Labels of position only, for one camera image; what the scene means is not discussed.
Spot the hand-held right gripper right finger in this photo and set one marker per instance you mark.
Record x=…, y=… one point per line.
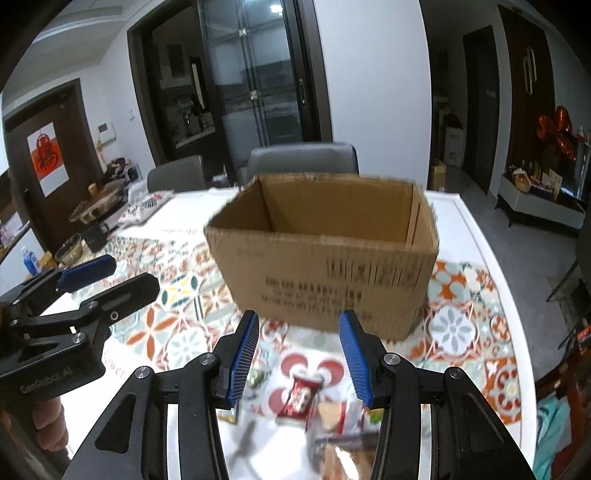
x=353, y=364

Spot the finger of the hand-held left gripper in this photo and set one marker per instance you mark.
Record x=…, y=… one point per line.
x=87, y=271
x=127, y=290

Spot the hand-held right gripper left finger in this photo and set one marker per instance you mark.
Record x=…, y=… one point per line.
x=244, y=361

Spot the red snack packet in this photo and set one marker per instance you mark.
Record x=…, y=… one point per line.
x=300, y=398

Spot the brown cardboard box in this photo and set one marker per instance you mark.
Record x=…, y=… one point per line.
x=323, y=272

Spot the person's left hand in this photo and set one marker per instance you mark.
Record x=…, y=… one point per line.
x=46, y=422

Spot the green snack packet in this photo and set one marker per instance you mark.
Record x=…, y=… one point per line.
x=255, y=377

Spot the glass bowl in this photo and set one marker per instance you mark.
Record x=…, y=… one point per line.
x=69, y=249

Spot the black mug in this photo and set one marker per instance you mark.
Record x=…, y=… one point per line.
x=96, y=237

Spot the blue label water bottle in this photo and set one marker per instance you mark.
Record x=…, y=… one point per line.
x=31, y=262

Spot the wooden tea tray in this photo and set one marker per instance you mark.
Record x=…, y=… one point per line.
x=99, y=201

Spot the clear snack bag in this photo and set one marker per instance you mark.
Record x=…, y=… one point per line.
x=341, y=438

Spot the white printed bag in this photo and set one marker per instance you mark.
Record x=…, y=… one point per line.
x=145, y=207

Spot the patterned floral tablecloth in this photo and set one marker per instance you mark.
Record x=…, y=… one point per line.
x=461, y=323

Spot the red and white door poster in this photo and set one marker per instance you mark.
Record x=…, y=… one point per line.
x=47, y=161

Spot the grey dining chair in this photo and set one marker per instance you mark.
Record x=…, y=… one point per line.
x=178, y=174
x=302, y=159

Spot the small cardboard box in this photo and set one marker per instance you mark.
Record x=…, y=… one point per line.
x=438, y=175

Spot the teal cloth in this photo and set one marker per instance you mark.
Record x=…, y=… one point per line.
x=554, y=427

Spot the wooden chair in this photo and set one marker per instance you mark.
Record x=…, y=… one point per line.
x=570, y=369

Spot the white carton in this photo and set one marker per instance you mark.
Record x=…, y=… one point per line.
x=454, y=146

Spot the white low cabinet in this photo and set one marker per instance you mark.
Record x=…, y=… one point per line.
x=538, y=203

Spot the glass sliding door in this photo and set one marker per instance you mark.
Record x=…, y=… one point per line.
x=263, y=74

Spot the red foil balloons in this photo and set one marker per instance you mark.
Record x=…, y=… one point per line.
x=556, y=134

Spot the dark double door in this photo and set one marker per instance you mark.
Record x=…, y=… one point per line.
x=526, y=69

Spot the white wall intercom panel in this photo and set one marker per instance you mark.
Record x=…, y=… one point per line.
x=106, y=131

